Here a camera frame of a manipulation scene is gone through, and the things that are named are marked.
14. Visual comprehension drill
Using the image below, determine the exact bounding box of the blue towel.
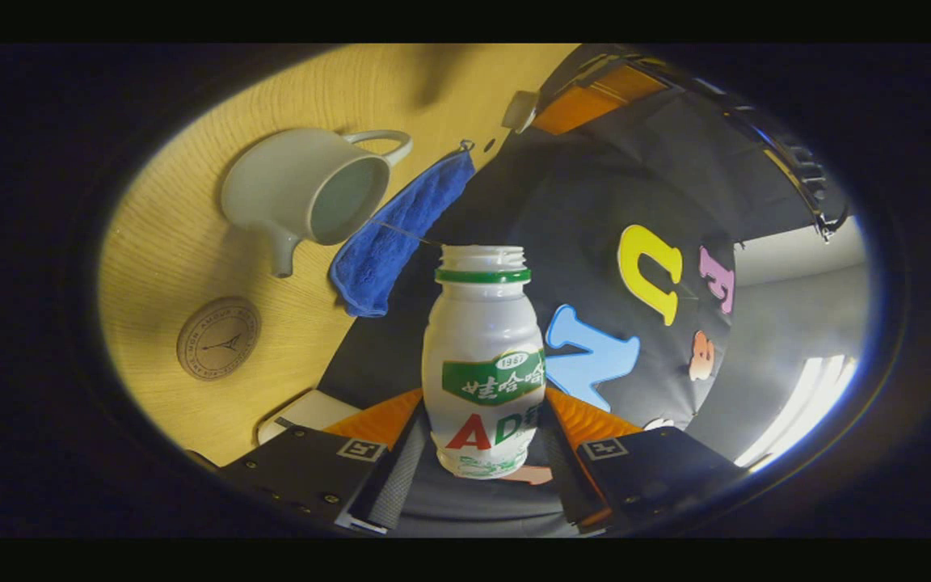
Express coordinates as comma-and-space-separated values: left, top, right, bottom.
330, 141, 476, 318

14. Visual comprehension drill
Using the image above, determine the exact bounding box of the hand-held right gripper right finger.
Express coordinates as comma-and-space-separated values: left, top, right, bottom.
538, 386, 749, 531

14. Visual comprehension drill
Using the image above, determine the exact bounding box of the white toaster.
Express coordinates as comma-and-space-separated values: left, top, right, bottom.
255, 390, 363, 447

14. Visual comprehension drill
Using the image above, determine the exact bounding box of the round brown coaster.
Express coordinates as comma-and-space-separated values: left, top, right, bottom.
176, 296, 263, 382

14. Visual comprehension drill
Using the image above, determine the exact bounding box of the white plastic water bottle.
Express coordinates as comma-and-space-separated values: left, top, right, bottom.
422, 245, 548, 479

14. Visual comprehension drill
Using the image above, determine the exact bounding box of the white ceramic teacup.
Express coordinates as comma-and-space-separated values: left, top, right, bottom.
221, 128, 414, 279

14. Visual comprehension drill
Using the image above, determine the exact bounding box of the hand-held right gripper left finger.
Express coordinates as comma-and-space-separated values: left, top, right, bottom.
219, 388, 432, 534

